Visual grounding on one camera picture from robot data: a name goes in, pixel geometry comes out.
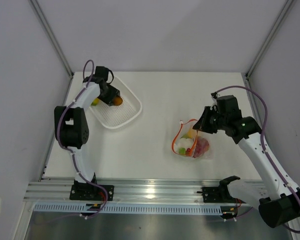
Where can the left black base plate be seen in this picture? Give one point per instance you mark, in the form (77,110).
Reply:
(86,192)

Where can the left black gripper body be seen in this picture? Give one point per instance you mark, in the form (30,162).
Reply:
(107,97)

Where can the white slotted cable duct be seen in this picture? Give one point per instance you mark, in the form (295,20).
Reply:
(129,208)

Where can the brown kiwi fruit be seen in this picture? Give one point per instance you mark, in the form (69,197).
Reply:
(117,101)

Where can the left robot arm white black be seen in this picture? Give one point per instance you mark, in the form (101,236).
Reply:
(71,125)

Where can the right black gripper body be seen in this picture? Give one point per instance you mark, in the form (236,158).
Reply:
(212,121)

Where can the green yellow mango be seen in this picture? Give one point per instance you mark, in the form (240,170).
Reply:
(95,102)

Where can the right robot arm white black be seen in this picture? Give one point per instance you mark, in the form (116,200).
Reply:
(281,202)

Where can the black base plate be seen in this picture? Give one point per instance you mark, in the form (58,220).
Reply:
(86,192)
(213,194)

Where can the red grape bunch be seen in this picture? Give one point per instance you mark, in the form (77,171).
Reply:
(202,146)

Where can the white cauliflower with leaves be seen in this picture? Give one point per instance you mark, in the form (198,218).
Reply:
(183,144)

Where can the white perforated plastic basket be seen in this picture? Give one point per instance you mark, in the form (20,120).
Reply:
(118,117)

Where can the aluminium mounting rail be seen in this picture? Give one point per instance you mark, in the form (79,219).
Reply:
(144,191)

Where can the clear zip top bag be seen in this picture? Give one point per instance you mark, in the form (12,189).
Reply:
(184,126)

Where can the orange fruit with leaf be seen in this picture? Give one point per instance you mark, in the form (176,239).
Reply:
(191,134)

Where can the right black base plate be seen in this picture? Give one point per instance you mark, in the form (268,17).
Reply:
(213,194)

